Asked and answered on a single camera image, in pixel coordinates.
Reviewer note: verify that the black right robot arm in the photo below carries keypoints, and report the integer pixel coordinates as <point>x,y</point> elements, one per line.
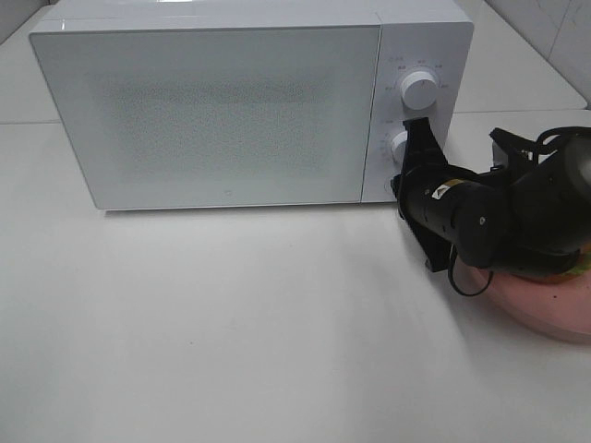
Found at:
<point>528,215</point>

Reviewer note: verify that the toy hamburger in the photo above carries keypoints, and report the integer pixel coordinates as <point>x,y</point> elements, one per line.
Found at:
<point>581,267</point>

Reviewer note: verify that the pink round plate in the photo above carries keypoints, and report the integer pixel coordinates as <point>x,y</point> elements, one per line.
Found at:
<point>559,308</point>

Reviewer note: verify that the white microwave knob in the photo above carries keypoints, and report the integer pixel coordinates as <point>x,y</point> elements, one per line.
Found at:
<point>398,145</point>
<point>419,89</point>

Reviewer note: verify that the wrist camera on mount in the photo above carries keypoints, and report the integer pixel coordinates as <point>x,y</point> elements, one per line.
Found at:
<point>512,152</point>

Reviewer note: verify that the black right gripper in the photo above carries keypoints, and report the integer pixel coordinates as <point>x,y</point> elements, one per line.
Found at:
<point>443,209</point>

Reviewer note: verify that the white microwave door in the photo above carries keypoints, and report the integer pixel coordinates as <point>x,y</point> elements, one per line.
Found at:
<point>215,118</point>

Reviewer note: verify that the round white door button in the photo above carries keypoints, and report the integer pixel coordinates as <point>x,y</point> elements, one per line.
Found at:
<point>388,185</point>

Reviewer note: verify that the white microwave oven body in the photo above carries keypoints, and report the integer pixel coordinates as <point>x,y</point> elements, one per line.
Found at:
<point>431,35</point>

